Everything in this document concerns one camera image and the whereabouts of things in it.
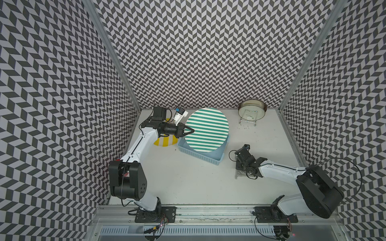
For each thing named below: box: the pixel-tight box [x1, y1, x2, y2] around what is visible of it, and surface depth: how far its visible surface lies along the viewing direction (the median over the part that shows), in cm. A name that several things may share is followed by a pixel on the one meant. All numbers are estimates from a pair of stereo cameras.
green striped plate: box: [184, 107, 230, 153], surface depth 90 cm
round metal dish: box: [237, 99, 267, 121], surface depth 103 cm
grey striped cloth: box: [234, 169, 248, 180], surface depth 87 cm
